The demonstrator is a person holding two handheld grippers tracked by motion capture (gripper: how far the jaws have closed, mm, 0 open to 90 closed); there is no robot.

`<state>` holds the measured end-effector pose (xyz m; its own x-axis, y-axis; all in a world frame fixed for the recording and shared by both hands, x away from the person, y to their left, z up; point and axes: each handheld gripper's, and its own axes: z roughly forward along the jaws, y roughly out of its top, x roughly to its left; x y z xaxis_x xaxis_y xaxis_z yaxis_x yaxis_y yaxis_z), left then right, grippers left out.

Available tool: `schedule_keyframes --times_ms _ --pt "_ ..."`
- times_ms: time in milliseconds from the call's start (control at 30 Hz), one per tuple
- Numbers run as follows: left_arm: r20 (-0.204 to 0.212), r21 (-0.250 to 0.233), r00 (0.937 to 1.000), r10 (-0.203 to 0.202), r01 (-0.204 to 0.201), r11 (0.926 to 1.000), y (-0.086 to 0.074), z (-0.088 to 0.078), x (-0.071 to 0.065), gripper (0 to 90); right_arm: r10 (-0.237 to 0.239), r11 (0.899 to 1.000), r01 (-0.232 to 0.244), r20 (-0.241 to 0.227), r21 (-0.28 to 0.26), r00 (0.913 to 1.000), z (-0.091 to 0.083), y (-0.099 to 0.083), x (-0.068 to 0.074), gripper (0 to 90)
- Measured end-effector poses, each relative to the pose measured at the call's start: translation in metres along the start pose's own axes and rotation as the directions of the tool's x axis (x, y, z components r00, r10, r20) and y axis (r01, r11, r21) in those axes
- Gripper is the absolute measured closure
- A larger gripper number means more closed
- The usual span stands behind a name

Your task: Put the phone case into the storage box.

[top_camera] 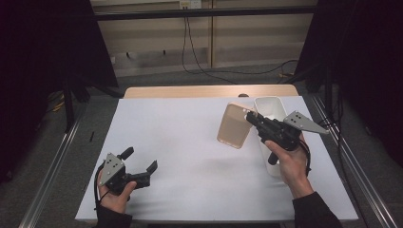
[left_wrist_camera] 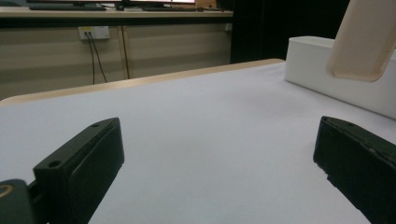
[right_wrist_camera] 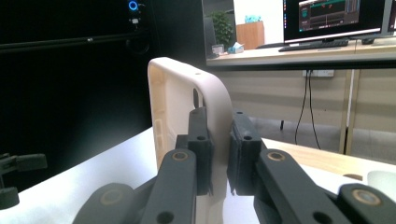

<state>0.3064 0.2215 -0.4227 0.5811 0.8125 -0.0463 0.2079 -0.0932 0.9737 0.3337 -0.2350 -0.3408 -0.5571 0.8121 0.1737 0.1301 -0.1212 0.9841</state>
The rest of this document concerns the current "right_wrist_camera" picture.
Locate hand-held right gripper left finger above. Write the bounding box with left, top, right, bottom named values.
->
left=176, top=106, right=216, bottom=197

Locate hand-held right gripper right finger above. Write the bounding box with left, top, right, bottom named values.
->
left=226, top=108, right=267, bottom=197

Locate beige phone case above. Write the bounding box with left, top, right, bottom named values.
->
left=147, top=56, right=233, bottom=224

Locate white plastic storage basket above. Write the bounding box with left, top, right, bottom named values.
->
left=367, top=170, right=396, bottom=202

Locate black curtain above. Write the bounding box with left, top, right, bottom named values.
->
left=0, top=0, right=207, bottom=192

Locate long wooden desk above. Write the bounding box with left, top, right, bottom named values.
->
left=205, top=36, right=396, bottom=164

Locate black metal bar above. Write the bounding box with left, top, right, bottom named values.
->
left=0, top=32, right=150, bottom=52

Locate wooden cabinet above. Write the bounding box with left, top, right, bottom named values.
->
left=235, top=21, right=265, bottom=50

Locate green potted plant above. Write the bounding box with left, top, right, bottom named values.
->
left=208, top=10, right=234, bottom=48

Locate black keyboard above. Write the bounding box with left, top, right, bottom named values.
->
left=278, top=39, right=349, bottom=53

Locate teal bundle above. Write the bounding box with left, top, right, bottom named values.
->
left=244, top=14, right=263, bottom=24

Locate monitor with dark screen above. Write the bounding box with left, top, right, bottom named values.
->
left=283, top=0, right=387, bottom=44

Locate white wall socket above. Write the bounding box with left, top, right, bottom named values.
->
left=302, top=69, right=335, bottom=78

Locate camera with blue ring light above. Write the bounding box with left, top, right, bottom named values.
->
left=127, top=0, right=146, bottom=26

